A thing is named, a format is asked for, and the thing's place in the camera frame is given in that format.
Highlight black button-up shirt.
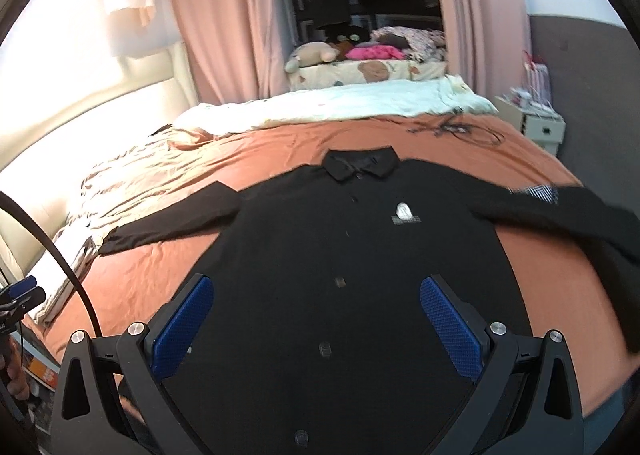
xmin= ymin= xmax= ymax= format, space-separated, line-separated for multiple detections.
xmin=101 ymin=148 xmax=534 ymax=454

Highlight cream plush toy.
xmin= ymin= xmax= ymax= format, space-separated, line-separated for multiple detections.
xmin=284 ymin=41 xmax=340 ymax=74

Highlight white bedside cabinet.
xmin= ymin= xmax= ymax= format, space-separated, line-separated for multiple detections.
xmin=494 ymin=96 xmax=566 ymax=156

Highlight bear print cushion bench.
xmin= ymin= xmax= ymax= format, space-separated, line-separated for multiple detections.
xmin=288 ymin=60 xmax=448 ymax=91

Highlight cream padded headboard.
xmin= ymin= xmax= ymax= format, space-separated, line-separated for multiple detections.
xmin=0 ymin=39 xmax=199 ymax=277

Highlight folded black garment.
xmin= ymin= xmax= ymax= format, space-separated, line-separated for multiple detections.
xmin=504 ymin=186 xmax=639 ymax=353

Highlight pink curtain left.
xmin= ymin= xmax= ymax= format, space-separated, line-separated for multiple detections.
xmin=171 ymin=0 xmax=295 ymax=105

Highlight pink curtain right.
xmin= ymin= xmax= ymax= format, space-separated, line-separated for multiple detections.
xmin=439 ymin=0 xmax=530 ymax=98

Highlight black cables on bed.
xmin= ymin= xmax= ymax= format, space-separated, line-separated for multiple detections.
xmin=406 ymin=112 xmax=507 ymax=147

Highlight orange bed cover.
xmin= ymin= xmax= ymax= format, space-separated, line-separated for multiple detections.
xmin=67 ymin=115 xmax=639 ymax=413

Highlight white cream blanket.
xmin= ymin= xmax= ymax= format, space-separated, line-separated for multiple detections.
xmin=172 ymin=75 xmax=498 ymax=137

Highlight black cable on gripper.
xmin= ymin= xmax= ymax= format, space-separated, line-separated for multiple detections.
xmin=0 ymin=190 xmax=104 ymax=338

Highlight floral cloth pile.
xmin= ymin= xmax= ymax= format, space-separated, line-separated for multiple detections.
xmin=371 ymin=26 xmax=447 ymax=62

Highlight person's left hand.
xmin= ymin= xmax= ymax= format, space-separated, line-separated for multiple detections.
xmin=1 ymin=336 xmax=30 ymax=401

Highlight pink curtain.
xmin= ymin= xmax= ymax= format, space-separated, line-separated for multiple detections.
xmin=439 ymin=0 xmax=530 ymax=98
xmin=171 ymin=0 xmax=295 ymax=105

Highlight pink cloth pile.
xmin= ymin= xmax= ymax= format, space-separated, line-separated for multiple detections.
xmin=346 ymin=45 xmax=405 ymax=61

